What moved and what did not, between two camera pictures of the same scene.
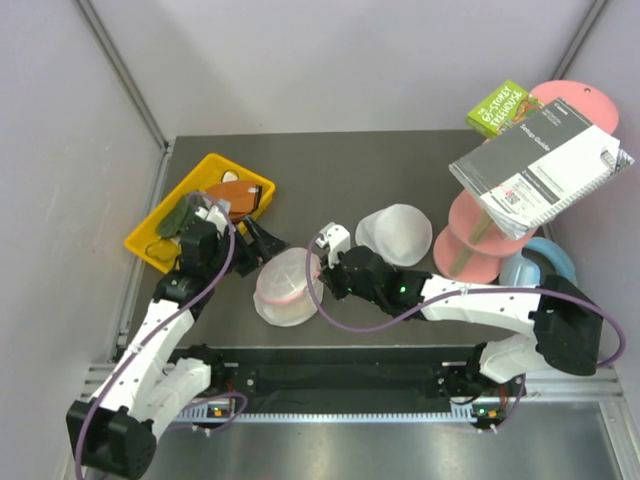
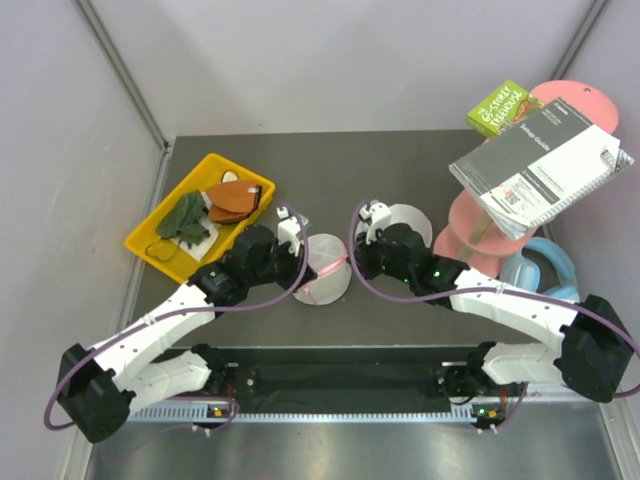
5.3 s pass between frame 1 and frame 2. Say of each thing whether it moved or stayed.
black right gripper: moved
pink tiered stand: stayed
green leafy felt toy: stayed
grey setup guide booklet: stayed
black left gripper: moved
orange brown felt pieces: stayed
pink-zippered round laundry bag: moved
